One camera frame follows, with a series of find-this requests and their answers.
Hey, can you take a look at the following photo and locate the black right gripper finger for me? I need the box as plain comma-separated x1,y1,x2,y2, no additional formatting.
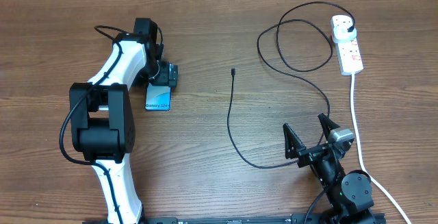
318,113,340,140
283,123,306,159

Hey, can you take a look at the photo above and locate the blue Galaxy smartphone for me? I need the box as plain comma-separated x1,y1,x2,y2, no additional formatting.
145,84,171,111

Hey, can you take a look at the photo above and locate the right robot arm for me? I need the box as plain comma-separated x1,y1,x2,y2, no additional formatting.
283,114,377,223

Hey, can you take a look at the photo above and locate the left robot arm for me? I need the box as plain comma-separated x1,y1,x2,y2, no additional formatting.
59,18,178,223

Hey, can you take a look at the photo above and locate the white charger plug adapter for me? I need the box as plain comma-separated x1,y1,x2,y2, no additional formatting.
332,20,357,43

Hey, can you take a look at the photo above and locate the white power strip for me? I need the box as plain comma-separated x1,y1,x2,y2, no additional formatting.
330,14,364,77

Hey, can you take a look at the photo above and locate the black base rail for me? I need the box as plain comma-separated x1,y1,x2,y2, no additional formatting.
82,214,387,224

